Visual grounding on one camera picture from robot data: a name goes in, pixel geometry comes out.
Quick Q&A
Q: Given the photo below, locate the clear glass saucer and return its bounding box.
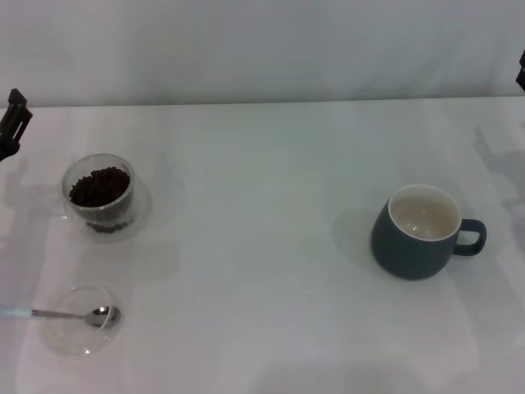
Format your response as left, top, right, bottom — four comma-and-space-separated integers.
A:
43, 284, 125, 359

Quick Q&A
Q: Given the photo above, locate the dark blue ceramic mug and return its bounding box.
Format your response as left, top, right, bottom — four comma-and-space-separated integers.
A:
370, 183, 488, 282

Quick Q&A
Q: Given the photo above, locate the blue-handled metal spoon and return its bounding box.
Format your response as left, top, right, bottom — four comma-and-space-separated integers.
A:
0, 302, 122, 328

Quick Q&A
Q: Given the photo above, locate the double-walled clear glass cup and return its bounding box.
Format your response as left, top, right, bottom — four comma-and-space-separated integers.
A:
40, 153, 155, 245

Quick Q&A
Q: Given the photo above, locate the coffee beans pile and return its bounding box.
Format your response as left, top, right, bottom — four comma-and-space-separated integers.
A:
68, 165, 132, 208

